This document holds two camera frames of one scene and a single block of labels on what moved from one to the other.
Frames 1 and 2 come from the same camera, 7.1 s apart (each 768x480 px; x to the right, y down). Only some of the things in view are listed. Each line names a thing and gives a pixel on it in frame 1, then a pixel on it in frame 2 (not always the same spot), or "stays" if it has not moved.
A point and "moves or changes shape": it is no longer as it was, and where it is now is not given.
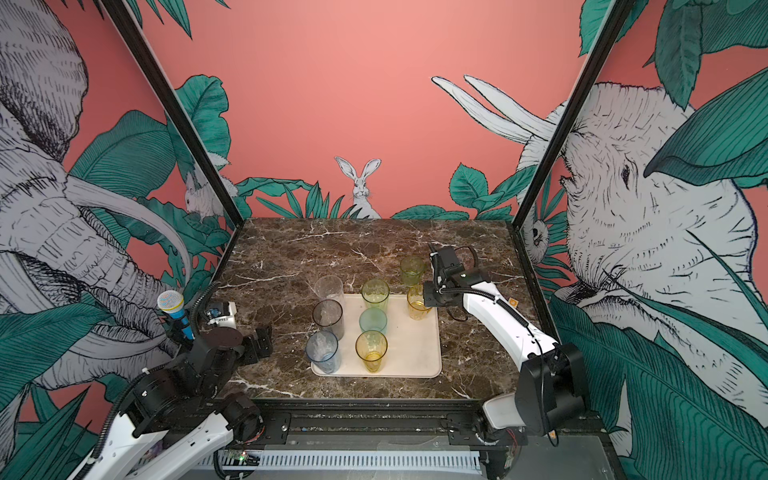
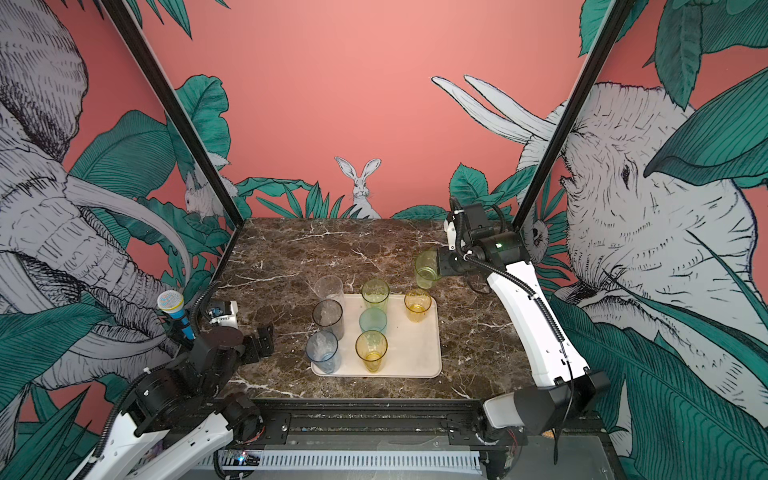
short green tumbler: [411, 268] moves or changes shape
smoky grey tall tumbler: [328, 315] stays
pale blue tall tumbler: [322, 351] stays
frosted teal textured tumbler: [373, 319] stays
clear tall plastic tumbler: [329, 287] stays
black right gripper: [428, 294] to [444, 254]
